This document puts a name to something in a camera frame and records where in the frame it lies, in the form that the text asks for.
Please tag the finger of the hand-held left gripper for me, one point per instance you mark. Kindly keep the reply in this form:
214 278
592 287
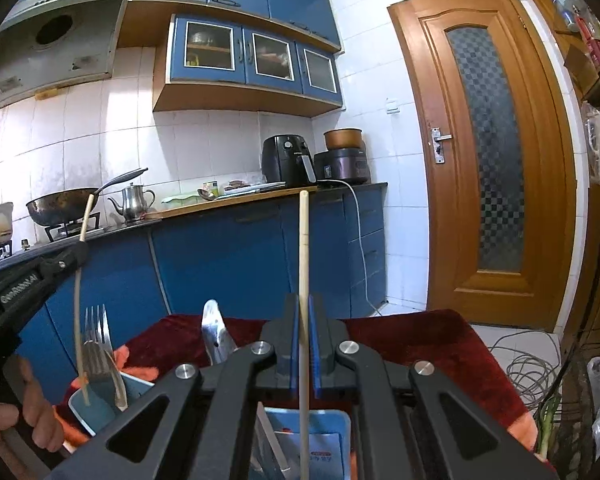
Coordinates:
67 257

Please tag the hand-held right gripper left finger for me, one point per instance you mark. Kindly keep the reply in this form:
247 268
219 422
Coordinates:
293 360

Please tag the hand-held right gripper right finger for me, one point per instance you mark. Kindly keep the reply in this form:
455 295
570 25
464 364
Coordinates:
318 360

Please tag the wooden chopstick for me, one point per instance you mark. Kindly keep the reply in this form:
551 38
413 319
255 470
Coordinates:
304 260

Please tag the beige spoon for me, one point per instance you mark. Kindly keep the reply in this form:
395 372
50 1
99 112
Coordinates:
117 380

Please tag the light blue chopsticks box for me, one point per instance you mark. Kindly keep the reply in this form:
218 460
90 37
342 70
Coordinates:
100 412

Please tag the person's left hand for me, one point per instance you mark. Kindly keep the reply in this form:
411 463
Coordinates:
40 410

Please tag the gas stove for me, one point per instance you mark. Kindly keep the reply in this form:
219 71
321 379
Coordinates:
70 230

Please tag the black wok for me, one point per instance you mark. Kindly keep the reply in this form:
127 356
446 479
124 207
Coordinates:
55 207

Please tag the metal kettle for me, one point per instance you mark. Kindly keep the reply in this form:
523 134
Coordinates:
132 200

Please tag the red and orange blanket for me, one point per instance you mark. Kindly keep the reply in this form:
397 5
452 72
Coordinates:
430 345

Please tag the blue base cabinets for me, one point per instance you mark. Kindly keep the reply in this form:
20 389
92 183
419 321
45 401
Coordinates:
220 260

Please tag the green cloth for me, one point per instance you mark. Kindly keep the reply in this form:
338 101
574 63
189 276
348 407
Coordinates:
180 198

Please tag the plate of food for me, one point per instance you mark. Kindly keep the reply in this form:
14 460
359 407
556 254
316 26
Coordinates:
252 188

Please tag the wooden door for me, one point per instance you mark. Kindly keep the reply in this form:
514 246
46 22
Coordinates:
430 210

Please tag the dark rice cooker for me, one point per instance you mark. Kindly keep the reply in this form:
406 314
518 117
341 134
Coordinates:
342 165

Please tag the grey range hood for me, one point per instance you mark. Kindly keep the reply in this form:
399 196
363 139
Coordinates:
55 60

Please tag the black air fryer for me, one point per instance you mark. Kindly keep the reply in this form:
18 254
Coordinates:
285 157

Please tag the brown inner pot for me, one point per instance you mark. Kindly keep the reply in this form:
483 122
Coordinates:
343 139

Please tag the green onion stalk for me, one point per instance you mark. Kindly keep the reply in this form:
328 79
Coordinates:
547 430

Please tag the red bottle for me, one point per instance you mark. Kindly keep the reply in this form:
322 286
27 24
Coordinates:
592 45

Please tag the blue bottle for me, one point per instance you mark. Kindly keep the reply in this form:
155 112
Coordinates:
565 10

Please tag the glass door wall cabinet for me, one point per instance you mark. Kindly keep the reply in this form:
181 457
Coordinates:
245 65

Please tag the white light switch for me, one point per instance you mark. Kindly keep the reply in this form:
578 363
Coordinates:
392 107

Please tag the wooden wall shelf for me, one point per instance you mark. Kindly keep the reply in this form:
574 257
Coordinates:
580 70

